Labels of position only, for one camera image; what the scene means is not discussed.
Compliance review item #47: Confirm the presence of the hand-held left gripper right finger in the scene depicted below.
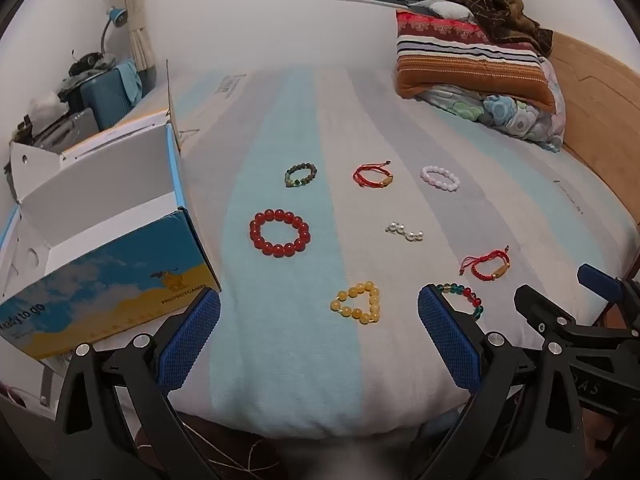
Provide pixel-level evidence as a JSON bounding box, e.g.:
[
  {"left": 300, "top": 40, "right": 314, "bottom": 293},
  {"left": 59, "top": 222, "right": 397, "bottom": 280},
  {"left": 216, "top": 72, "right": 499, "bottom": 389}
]
[{"left": 417, "top": 284, "right": 586, "bottom": 480}]

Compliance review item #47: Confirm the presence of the light blue cloth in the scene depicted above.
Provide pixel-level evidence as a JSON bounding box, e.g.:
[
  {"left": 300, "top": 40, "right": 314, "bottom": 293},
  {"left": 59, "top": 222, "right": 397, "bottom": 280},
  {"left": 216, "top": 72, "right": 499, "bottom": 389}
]
[{"left": 117, "top": 59, "right": 144, "bottom": 106}]

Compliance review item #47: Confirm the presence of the blue desk lamp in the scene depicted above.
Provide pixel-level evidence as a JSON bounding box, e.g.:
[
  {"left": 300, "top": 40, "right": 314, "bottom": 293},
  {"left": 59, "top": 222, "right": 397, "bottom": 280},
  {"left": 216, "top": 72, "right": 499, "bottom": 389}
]
[{"left": 100, "top": 6, "right": 128, "bottom": 56}]

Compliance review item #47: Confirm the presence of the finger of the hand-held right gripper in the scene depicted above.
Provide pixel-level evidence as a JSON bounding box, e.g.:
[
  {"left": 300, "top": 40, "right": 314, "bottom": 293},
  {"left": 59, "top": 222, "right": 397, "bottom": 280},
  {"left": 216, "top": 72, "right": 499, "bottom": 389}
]
[
  {"left": 514, "top": 284, "right": 640, "bottom": 356},
  {"left": 576, "top": 263, "right": 640, "bottom": 322}
]

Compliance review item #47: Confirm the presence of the grey pillow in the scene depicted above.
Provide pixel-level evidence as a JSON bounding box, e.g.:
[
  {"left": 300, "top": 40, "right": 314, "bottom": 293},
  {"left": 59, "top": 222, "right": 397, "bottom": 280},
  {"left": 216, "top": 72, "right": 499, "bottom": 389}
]
[{"left": 407, "top": 0, "right": 476, "bottom": 22}]

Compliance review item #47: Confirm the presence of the floral quilt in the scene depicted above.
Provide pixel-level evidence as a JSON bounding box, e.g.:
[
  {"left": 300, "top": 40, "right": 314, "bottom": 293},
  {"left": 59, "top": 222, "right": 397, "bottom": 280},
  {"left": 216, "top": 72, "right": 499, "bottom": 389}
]
[{"left": 415, "top": 55, "right": 568, "bottom": 153}]

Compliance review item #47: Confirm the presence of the white pearl bracelet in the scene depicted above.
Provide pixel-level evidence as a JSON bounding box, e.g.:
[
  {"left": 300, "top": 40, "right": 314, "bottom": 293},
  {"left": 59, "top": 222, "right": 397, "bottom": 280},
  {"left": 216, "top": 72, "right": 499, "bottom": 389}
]
[{"left": 385, "top": 221, "right": 425, "bottom": 242}]

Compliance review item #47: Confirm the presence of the multicolour glass bead bracelet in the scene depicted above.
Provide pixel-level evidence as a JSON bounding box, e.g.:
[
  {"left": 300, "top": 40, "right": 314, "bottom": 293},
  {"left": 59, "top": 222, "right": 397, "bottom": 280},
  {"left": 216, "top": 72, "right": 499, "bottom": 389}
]
[{"left": 434, "top": 282, "right": 485, "bottom": 321}]

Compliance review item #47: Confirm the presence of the pink bead bracelet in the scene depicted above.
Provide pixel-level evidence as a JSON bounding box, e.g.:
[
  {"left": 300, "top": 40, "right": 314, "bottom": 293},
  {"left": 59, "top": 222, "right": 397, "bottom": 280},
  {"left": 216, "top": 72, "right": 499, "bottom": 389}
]
[{"left": 420, "top": 165, "right": 460, "bottom": 193}]

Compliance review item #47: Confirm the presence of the red string bracelet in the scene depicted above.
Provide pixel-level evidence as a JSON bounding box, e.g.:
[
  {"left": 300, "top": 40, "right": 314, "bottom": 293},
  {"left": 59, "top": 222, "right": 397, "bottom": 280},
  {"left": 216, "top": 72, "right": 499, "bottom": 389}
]
[
  {"left": 352, "top": 160, "right": 394, "bottom": 190},
  {"left": 459, "top": 245, "right": 512, "bottom": 281}
]

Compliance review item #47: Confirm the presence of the blue suitcase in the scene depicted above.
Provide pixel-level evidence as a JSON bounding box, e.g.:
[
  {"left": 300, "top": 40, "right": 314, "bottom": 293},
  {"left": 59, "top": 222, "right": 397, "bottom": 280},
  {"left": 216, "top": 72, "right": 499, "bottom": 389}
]
[{"left": 80, "top": 62, "right": 146, "bottom": 131}]

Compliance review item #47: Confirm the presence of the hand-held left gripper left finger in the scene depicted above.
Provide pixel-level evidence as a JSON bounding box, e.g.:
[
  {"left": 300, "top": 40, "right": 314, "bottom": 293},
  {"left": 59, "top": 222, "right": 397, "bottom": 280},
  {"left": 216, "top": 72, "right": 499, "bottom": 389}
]
[{"left": 52, "top": 289, "right": 223, "bottom": 480}]

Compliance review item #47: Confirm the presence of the brown fuzzy blanket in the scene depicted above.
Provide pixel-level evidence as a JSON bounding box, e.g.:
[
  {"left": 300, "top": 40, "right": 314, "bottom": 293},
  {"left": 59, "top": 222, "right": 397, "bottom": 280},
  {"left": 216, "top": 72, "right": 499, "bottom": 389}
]
[{"left": 445, "top": 0, "right": 555, "bottom": 58}]

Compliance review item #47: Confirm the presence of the red bead bracelet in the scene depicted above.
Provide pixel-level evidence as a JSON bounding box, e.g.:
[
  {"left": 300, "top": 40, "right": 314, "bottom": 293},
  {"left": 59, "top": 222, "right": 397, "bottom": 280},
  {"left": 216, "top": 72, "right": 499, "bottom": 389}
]
[{"left": 248, "top": 208, "right": 312, "bottom": 257}]

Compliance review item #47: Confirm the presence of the striped orange pillow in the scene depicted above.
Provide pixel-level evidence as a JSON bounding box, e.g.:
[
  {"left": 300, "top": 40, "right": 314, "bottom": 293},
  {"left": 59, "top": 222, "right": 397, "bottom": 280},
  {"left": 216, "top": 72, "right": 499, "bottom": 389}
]
[{"left": 395, "top": 8, "right": 558, "bottom": 111}]

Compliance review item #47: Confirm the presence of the blue and yellow cardboard box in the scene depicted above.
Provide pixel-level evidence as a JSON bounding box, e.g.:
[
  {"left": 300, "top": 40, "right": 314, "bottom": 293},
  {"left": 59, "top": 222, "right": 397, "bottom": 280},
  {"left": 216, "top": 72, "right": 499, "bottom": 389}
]
[{"left": 0, "top": 59, "right": 223, "bottom": 411}]

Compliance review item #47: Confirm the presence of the brown wooden bead bracelet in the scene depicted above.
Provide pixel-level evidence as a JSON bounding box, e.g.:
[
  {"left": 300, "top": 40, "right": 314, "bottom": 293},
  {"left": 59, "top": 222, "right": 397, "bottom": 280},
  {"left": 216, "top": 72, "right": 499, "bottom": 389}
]
[{"left": 285, "top": 161, "right": 318, "bottom": 189}]

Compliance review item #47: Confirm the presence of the silver suitcase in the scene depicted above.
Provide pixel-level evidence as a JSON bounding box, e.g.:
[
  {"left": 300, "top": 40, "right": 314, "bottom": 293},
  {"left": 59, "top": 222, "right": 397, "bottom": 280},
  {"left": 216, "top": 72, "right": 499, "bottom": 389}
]
[{"left": 30, "top": 107, "right": 101, "bottom": 151}]

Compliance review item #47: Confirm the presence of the beige curtain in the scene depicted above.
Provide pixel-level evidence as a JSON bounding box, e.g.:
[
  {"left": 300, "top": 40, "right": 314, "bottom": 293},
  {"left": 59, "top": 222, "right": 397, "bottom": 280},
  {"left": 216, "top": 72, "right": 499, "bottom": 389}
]
[{"left": 117, "top": 0, "right": 156, "bottom": 81}]

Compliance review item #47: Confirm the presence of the yellow bead bracelet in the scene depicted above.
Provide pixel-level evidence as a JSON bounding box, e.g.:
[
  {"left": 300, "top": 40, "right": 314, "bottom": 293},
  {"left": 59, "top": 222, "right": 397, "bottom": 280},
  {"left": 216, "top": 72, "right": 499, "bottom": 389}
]
[{"left": 329, "top": 280, "right": 383, "bottom": 325}]

